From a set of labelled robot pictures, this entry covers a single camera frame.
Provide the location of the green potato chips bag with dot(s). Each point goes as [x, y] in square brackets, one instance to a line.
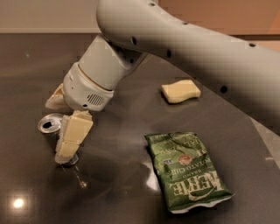
[186, 172]

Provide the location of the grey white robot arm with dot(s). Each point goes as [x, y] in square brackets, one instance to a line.
[244, 74]

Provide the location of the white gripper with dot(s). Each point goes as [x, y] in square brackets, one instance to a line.
[82, 93]

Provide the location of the yellow sponge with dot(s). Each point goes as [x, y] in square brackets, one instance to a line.
[180, 91]

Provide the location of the silver blue redbull can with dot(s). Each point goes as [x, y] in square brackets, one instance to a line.
[54, 125]

